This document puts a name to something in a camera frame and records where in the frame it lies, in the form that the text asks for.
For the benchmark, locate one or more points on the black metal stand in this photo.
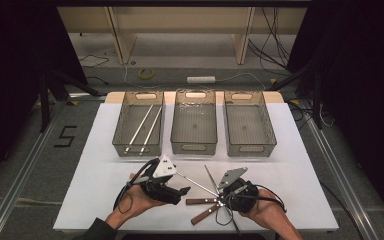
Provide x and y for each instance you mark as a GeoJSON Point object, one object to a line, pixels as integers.
{"type": "Point", "coordinates": [316, 100]}
{"type": "Point", "coordinates": [44, 100]}

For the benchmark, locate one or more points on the black curtain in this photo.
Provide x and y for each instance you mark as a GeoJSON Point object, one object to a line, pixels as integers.
{"type": "Point", "coordinates": [10, 83]}
{"type": "Point", "coordinates": [363, 83]}

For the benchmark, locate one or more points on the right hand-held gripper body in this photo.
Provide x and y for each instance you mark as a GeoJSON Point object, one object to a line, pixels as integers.
{"type": "Point", "coordinates": [243, 196]}

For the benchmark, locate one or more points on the white power strip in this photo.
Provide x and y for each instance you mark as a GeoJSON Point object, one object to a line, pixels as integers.
{"type": "Point", "coordinates": [200, 79]}

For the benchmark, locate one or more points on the metal chopsticks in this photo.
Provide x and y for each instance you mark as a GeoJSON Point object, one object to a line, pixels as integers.
{"type": "Point", "coordinates": [139, 129]}

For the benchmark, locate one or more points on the light wooden shelf unit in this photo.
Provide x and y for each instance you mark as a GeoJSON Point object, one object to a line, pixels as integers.
{"type": "Point", "coordinates": [123, 43]}

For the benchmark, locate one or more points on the thick white chopstick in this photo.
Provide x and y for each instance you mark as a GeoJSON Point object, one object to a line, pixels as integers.
{"type": "Point", "coordinates": [151, 130]}

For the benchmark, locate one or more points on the person's left hand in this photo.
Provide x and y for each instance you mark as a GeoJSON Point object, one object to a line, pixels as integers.
{"type": "Point", "coordinates": [135, 203]}

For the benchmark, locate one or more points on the smoky transparent plastic bin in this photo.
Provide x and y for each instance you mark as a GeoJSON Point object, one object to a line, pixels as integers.
{"type": "Point", "coordinates": [246, 113]}
{"type": "Point", "coordinates": [210, 113]}
{"type": "Point", "coordinates": [126, 113]}

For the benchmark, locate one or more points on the yellow tape roll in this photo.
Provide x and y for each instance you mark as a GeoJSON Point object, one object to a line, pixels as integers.
{"type": "Point", "coordinates": [140, 74]}

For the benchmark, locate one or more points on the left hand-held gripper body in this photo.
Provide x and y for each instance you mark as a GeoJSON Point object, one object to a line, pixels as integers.
{"type": "Point", "coordinates": [164, 168]}

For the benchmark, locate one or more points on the metal floor rail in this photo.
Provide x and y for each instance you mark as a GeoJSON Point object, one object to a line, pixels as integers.
{"type": "Point", "coordinates": [23, 180]}
{"type": "Point", "coordinates": [340, 180]}

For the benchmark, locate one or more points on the person's right hand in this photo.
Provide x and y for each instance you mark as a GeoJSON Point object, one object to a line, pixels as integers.
{"type": "Point", "coordinates": [268, 210]}

